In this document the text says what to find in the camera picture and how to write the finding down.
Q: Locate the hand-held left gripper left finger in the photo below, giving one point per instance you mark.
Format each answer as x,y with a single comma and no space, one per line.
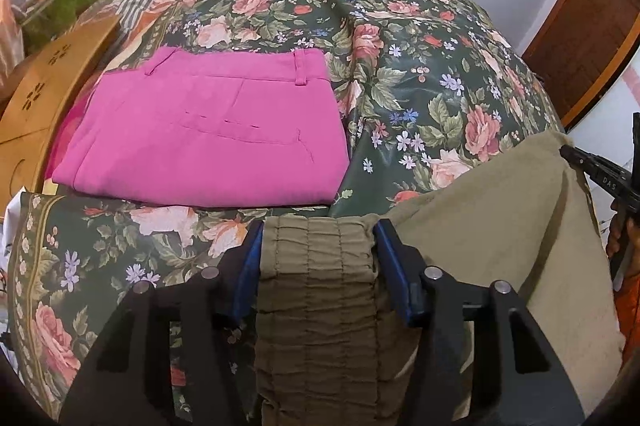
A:
246,266

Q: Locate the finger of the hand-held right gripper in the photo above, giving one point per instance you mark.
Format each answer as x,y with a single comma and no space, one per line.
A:
595,169

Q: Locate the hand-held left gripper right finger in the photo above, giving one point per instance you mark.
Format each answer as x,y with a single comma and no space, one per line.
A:
395,266

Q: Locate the olive green pants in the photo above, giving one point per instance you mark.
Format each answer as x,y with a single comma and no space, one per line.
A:
475,231

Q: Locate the folded pink pants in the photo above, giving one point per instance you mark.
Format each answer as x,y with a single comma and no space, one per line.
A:
200,131

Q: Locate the person's right hand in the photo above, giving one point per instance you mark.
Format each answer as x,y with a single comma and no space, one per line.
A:
616,231

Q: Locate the wooden door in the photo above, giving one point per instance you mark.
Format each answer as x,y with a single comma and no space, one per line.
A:
585,26

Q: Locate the floral bed sheet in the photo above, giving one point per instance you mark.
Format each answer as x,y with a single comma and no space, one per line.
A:
390,56

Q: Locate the wooden headboard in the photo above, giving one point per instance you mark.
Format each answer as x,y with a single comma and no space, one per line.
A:
45,91

